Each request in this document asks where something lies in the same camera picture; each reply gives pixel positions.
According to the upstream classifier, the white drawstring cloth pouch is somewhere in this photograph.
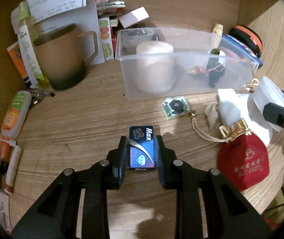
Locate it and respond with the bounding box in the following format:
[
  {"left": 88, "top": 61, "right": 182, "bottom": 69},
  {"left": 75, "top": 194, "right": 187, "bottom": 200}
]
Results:
[{"left": 218, "top": 76, "right": 284, "bottom": 146}]

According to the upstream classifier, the red velvet gold pouch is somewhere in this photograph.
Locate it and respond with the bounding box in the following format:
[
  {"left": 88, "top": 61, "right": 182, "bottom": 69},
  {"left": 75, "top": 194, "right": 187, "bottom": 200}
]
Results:
[{"left": 217, "top": 119, "right": 270, "bottom": 192}]

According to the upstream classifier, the blue Max staples box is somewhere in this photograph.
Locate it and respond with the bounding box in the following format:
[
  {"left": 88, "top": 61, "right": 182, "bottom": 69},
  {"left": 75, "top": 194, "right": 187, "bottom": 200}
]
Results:
[{"left": 128, "top": 126, "right": 156, "bottom": 170}]

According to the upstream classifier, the olive green gourd charm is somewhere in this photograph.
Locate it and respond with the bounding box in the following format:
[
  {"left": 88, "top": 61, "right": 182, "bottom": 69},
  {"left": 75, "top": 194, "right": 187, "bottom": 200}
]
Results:
[{"left": 187, "top": 49, "right": 226, "bottom": 88}]

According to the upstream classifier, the white pillar candle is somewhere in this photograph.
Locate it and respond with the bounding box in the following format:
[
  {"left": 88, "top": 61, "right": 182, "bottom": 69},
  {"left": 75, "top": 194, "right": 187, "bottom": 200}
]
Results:
[{"left": 134, "top": 41, "right": 175, "bottom": 93}]

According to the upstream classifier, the black orange zipper case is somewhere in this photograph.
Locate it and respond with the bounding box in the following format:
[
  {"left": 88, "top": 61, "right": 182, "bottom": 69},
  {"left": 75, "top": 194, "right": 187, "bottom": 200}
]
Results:
[{"left": 229, "top": 25, "right": 263, "bottom": 58}]

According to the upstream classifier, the small white seashell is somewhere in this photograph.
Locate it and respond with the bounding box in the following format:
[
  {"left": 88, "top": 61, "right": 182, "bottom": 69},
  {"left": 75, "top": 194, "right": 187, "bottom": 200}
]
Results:
[{"left": 204, "top": 104, "right": 219, "bottom": 131}]

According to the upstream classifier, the blue patchwork fabric pouch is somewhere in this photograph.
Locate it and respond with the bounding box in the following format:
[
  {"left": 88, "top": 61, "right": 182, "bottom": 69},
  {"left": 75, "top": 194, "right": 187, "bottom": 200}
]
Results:
[{"left": 220, "top": 34, "right": 263, "bottom": 68}]

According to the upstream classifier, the cream sunscreen bottle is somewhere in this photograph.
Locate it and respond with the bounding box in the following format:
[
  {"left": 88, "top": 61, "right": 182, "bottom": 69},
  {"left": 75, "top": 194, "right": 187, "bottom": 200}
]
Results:
[{"left": 211, "top": 23, "right": 224, "bottom": 49}]

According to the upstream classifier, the orange green lotion tube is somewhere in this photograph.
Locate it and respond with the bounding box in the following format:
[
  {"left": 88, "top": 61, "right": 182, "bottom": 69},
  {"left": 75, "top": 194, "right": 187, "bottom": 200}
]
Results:
[{"left": 0, "top": 90, "right": 32, "bottom": 163}]

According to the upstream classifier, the clear plastic storage bin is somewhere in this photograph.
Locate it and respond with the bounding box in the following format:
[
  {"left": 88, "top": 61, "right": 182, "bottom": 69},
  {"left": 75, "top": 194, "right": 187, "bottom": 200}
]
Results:
[{"left": 115, "top": 27, "right": 258, "bottom": 100}]

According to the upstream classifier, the brown ceramic mug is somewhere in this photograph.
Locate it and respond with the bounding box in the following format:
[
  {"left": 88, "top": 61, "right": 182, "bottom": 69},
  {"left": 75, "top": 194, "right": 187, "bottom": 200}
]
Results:
[{"left": 34, "top": 23, "right": 98, "bottom": 90}]

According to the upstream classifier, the orange cream tube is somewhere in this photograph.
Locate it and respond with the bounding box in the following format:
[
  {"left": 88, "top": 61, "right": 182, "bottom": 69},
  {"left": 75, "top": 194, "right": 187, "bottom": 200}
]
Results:
[{"left": 7, "top": 42, "right": 32, "bottom": 88}]

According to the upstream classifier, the clear glass bowl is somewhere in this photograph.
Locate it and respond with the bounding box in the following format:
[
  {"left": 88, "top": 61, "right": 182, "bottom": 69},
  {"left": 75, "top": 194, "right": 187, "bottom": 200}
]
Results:
[{"left": 121, "top": 28, "right": 154, "bottom": 51}]

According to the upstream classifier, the small pink white box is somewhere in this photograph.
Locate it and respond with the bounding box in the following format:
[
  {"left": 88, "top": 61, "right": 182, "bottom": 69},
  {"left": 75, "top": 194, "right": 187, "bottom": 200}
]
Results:
[{"left": 119, "top": 7, "right": 149, "bottom": 29}]

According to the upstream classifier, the fruit print paper box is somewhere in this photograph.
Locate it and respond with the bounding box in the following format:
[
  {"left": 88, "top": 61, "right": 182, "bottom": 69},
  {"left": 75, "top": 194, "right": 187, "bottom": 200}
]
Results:
[{"left": 99, "top": 17, "right": 114, "bottom": 61}]

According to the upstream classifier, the white paper file holder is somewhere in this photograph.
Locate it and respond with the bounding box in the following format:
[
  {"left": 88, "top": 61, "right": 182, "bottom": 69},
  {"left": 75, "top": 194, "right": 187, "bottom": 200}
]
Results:
[{"left": 10, "top": 0, "right": 106, "bottom": 65}]

